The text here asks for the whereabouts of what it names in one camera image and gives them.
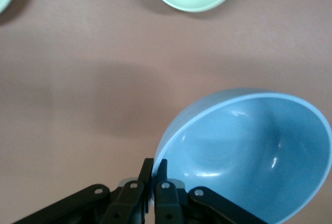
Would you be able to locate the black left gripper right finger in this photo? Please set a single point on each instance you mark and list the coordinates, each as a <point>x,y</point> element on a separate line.
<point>167,203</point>

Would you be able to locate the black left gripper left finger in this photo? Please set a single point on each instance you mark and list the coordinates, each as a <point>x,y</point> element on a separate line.
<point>129,203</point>

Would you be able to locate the blue bowl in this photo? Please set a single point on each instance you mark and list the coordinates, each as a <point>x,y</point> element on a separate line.
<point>246,156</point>

